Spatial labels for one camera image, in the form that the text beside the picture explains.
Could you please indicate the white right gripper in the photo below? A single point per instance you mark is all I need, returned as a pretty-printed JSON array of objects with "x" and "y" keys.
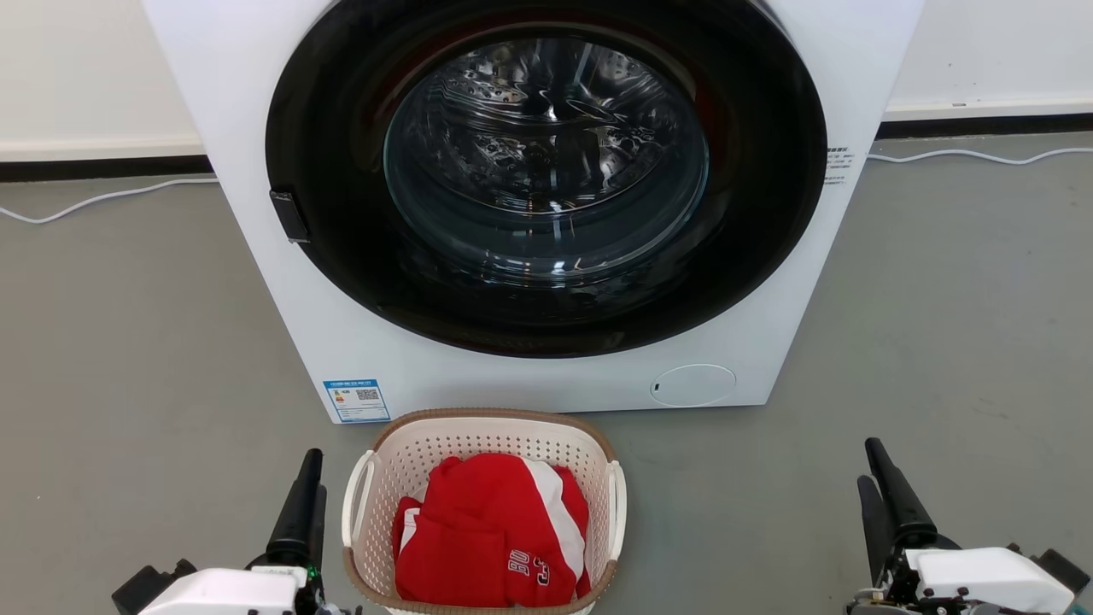
[{"x": 982, "y": 576}]

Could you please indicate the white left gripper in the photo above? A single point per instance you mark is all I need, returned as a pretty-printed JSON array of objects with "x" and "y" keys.
[{"x": 230, "y": 594}]

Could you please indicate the white perforated laundry basket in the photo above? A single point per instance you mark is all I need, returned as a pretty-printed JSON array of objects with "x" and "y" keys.
[{"x": 401, "y": 453}]

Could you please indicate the blue white energy label sticker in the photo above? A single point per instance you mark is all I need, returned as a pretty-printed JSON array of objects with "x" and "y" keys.
[{"x": 357, "y": 400}]

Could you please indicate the red white jersey clothing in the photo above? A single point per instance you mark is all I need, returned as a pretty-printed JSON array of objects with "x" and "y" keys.
[{"x": 478, "y": 530}]

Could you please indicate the round white filter cover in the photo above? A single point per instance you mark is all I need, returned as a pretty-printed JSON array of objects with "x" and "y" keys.
[{"x": 692, "y": 385}]

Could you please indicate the black round glass washer door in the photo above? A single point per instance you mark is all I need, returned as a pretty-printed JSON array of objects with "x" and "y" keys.
[{"x": 341, "y": 171}]

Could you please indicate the small printed text label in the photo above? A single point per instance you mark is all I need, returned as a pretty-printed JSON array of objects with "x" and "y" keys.
[{"x": 837, "y": 165}]

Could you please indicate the white front-load washing machine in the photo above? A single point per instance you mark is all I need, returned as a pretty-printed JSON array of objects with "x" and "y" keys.
[{"x": 256, "y": 102}]

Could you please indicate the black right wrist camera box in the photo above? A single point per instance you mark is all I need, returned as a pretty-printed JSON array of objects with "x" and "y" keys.
[{"x": 1059, "y": 568}]

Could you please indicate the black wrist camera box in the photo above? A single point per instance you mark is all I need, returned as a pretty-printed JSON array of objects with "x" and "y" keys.
[
  {"x": 141, "y": 588},
  {"x": 1059, "y": 568}
]

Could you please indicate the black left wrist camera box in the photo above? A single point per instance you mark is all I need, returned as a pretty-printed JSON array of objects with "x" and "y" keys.
[{"x": 141, "y": 588}]

